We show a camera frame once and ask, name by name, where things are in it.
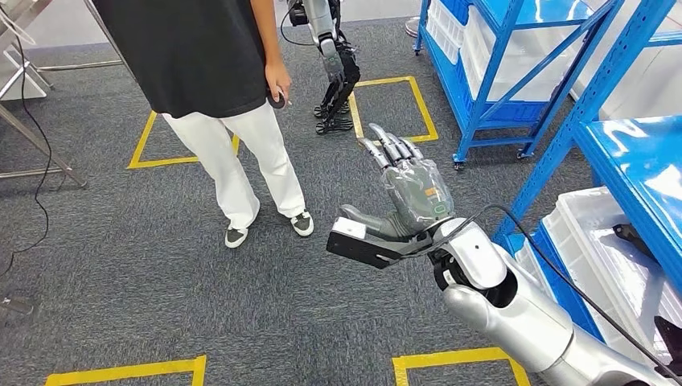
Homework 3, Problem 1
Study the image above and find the white plastic bin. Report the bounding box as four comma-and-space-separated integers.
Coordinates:
425, 0, 467, 66
460, 5, 590, 103
514, 240, 558, 302
540, 186, 682, 368

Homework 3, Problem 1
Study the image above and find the black floor cable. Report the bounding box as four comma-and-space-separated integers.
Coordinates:
0, 5, 55, 278

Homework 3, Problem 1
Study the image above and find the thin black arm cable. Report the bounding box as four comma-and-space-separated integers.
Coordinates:
405, 203, 682, 382

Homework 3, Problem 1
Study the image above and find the black round handheld controller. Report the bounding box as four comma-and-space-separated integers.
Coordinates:
266, 88, 293, 111

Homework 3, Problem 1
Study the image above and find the long black plastic part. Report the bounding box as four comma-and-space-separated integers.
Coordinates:
612, 224, 682, 380

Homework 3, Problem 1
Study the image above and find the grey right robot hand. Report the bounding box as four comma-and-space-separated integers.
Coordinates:
339, 123, 457, 242

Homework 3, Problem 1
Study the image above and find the black silver humanoid robot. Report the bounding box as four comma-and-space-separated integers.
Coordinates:
279, 0, 362, 136

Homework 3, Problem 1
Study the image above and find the blue metal shelf rack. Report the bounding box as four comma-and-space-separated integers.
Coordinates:
413, 0, 627, 170
490, 0, 682, 342

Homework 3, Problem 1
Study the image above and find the yellow floor tape square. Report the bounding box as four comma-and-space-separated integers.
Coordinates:
392, 347, 532, 386
126, 109, 242, 170
43, 355, 207, 386

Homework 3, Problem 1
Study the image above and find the white cabinet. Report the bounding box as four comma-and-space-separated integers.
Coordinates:
0, 47, 49, 102

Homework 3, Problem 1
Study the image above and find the person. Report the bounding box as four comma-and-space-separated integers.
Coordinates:
90, 0, 315, 250

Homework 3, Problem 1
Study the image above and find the stainless steel table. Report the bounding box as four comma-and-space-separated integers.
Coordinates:
0, 0, 134, 188

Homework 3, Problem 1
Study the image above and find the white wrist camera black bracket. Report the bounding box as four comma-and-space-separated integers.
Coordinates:
326, 216, 443, 270

